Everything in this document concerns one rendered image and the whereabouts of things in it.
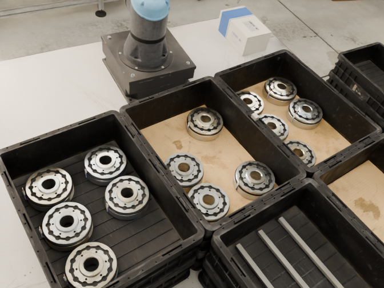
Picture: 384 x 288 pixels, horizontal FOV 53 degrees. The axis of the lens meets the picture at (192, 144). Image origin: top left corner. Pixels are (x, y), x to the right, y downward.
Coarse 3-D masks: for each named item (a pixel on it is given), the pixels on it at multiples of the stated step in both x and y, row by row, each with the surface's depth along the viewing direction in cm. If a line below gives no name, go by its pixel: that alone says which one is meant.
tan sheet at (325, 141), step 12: (264, 84) 126; (264, 108) 118; (276, 108) 119; (288, 120) 116; (324, 120) 119; (300, 132) 114; (312, 132) 114; (324, 132) 115; (336, 132) 116; (312, 144) 111; (324, 144) 112; (336, 144) 113; (348, 144) 113; (324, 156) 109
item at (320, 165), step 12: (252, 60) 116; (264, 60) 118; (300, 60) 120; (228, 72) 111; (312, 72) 117; (324, 84) 114; (336, 96) 112; (372, 120) 106; (360, 144) 100; (336, 156) 96; (312, 168) 92
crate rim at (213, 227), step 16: (208, 80) 108; (160, 96) 101; (256, 128) 99; (144, 144) 90; (272, 144) 96; (160, 160) 88; (288, 160) 93; (304, 176) 90; (272, 192) 86; (192, 208) 81; (240, 208) 82; (208, 224) 79; (224, 224) 79
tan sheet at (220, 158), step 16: (160, 128) 107; (176, 128) 108; (224, 128) 111; (160, 144) 104; (176, 144) 104; (192, 144) 105; (208, 144) 106; (224, 144) 107; (240, 144) 108; (208, 160) 102; (224, 160) 103; (240, 160) 104; (208, 176) 99; (224, 176) 100
